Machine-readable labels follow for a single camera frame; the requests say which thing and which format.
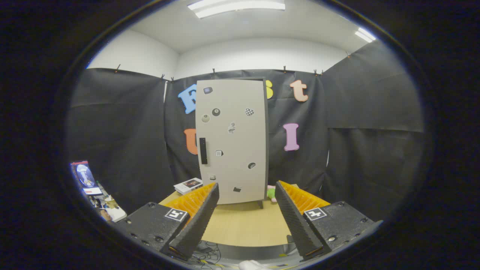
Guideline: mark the green and pink plush toy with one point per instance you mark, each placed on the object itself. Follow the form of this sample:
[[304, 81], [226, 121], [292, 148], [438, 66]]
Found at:
[[271, 194]]

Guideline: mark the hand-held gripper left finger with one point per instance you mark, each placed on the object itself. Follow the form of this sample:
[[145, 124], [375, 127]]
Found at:
[[198, 225]]

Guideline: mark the white cluttered object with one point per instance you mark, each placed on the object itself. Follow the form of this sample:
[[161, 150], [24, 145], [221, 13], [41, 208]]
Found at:
[[114, 212]]

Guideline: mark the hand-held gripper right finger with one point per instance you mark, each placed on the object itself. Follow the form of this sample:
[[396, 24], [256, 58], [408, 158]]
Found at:
[[296, 225]]

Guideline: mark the white rounded object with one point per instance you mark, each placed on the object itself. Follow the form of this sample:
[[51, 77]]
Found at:
[[253, 265]]

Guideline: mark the black backdrop cloth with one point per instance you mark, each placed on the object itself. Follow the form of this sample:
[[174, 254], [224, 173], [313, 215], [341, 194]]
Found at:
[[120, 131]]

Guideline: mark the blue poster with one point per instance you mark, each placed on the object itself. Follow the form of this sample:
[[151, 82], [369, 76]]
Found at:
[[85, 176]]

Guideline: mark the long ceiling light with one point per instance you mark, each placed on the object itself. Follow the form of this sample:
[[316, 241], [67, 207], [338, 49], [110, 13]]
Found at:
[[236, 6]]

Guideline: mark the white book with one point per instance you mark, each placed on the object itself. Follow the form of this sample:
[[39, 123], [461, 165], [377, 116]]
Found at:
[[187, 185]]

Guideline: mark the dark grey shoe cabinet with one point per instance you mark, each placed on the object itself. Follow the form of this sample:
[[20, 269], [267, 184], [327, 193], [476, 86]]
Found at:
[[267, 150]]

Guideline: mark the small ceiling light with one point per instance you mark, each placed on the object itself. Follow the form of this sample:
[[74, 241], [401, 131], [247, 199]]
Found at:
[[365, 35]]

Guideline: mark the light grey shoe cabinet door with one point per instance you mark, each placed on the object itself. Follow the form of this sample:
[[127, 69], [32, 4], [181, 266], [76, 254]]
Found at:
[[234, 150]]

